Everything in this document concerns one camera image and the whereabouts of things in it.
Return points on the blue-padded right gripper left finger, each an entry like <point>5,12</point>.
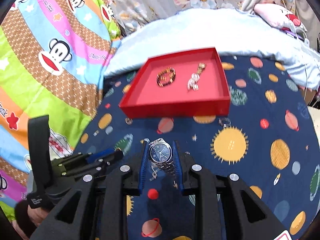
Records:
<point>96,206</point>

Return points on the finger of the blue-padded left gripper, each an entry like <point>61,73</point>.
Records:
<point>105,163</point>
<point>102,153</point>

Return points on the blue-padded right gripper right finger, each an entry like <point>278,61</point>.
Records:
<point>225,207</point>

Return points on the silver blue-dial wristwatch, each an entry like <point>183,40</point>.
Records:
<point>160,153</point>

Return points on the person's left hand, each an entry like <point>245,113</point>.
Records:
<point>27,219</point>

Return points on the navy planet-print cloth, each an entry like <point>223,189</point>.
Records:
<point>268,139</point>

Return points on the red cardboard tray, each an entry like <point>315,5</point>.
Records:
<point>168,86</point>

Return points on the colourful cartoon monkey blanket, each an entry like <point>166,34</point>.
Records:
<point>53,57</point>

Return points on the light blue pillow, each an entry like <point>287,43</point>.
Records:
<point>230,31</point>

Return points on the pink cartoon pillow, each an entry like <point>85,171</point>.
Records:
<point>279,17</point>

